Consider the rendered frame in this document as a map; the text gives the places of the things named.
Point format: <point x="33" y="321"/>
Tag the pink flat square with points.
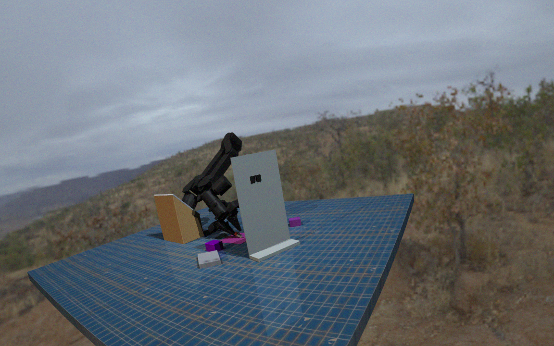
<point x="234" y="239"/>

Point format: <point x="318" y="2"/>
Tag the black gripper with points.
<point x="221" y="212"/>

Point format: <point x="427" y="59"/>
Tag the purple cube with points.
<point x="295" y="222"/>
<point x="214" y="245"/>

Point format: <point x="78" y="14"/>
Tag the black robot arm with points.
<point x="212" y="181"/>

